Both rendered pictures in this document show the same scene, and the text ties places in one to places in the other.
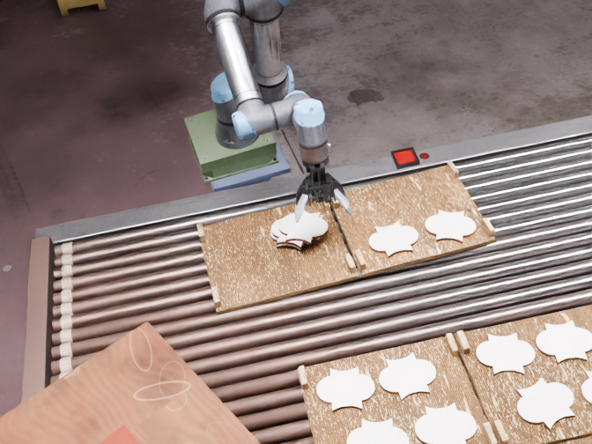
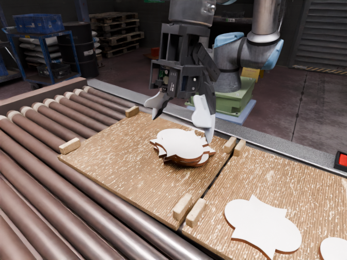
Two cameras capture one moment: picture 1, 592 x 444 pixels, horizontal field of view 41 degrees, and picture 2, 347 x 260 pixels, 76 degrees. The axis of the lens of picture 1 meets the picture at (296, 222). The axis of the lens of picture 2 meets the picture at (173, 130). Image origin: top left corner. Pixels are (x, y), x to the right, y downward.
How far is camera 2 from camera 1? 1.87 m
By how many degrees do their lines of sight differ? 35
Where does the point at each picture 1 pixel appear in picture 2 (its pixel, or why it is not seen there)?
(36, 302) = (30, 93)
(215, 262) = (112, 130)
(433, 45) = not seen: outside the picture
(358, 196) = (266, 160)
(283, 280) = (120, 173)
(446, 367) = not seen: outside the picture
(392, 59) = not seen: outside the picture
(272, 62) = (264, 14)
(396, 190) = (314, 181)
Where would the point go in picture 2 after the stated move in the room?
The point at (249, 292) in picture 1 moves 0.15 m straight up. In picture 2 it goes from (91, 161) to (78, 114)
